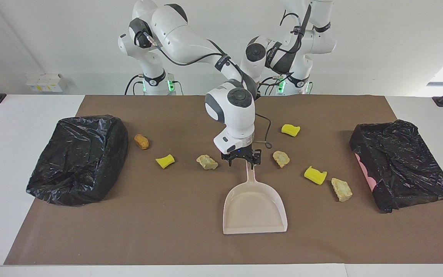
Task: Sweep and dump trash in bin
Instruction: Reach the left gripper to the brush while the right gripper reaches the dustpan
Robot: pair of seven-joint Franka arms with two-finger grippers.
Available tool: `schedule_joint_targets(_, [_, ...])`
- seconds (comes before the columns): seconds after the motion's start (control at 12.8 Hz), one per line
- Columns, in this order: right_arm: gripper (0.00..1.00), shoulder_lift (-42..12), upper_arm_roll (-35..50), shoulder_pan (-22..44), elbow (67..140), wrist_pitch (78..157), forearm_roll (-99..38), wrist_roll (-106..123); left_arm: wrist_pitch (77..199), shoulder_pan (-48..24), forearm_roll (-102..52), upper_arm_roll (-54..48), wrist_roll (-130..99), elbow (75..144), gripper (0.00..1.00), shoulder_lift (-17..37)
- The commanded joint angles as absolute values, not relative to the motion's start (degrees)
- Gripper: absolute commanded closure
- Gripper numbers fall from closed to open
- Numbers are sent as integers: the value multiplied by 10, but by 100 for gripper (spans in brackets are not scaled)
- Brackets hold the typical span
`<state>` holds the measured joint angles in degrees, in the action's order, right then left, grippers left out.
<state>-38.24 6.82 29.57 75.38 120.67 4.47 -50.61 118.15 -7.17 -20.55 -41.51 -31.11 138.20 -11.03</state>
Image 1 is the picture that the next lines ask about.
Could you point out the pale beige lump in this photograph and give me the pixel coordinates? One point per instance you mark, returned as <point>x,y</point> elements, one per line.
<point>281,158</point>
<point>207,162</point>
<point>341,189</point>

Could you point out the brown table mat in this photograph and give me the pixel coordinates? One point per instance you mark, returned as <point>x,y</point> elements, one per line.
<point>167,231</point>

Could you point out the white wall socket box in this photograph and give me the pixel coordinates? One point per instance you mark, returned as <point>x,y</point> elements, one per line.
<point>44,82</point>

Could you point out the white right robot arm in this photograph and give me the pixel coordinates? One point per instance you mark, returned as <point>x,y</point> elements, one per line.
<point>183,34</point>

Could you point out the pink plastic bin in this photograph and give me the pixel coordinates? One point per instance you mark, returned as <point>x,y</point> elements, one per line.
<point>367,173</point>

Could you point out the yellow sponge piece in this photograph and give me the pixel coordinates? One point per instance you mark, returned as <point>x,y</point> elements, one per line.
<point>315,176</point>
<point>165,161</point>
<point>290,130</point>

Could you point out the brown bread nugget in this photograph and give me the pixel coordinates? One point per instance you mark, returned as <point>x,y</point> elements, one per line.
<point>142,142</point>

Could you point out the black trash bag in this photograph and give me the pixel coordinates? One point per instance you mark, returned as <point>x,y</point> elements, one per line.
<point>402,161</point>

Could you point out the black trash bag bin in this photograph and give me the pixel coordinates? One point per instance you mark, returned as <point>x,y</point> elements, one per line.
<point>75,161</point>

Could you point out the beige plastic dustpan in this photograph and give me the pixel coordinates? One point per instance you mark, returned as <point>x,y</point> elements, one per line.
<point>254,207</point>

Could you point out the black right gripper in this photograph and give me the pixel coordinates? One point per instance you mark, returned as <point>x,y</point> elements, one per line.
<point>240,153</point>

